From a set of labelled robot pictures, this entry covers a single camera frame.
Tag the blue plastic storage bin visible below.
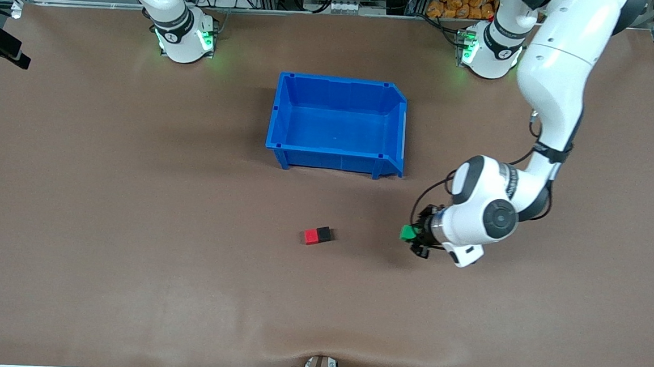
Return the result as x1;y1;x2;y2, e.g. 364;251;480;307
264;71;410;182

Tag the orange snack bags pile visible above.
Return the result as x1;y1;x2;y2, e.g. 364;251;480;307
426;0;498;22

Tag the brown table mat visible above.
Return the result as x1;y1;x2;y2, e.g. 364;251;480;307
0;0;654;367

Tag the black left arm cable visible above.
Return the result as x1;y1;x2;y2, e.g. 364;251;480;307
410;101;559;234

